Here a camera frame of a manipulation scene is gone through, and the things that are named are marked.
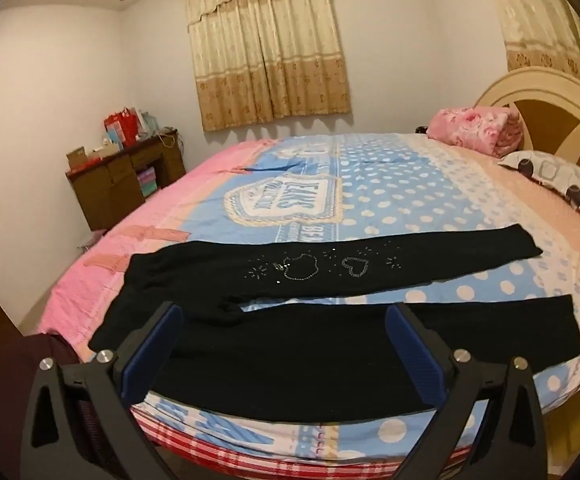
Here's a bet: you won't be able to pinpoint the red gift bag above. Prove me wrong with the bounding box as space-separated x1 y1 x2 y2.
103 107 138 147

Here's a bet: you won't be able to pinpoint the cream wooden headboard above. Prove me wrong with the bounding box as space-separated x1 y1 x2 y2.
472 66 580 231

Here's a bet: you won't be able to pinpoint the light blue gift bag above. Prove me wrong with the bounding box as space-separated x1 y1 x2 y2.
137 109 160 138

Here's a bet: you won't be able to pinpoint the bed with patterned sheet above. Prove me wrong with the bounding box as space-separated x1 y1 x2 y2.
37 132 580 480

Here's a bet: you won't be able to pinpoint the stack of pastel boxes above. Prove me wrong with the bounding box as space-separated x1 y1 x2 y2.
136 167 158 198

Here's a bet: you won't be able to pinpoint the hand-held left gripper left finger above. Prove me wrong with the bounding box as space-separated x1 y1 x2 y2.
20 301 186 480

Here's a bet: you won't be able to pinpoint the black rhinestone pants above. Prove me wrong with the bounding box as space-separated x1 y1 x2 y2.
88 224 580 423

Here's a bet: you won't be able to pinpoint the pink floral folded blanket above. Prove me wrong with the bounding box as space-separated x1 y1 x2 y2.
426 106 523 160

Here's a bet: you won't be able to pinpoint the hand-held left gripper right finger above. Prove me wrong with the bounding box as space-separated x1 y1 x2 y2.
385 301 548 480

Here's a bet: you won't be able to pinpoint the brown wooden desk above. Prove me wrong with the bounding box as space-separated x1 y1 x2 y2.
65 130 187 232

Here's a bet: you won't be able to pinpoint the white pillow with dark dots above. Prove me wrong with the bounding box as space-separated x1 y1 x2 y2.
497 150 580 233

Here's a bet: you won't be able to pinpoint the beige patterned window curtain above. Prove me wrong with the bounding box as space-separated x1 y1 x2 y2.
477 0 580 91
184 0 352 133

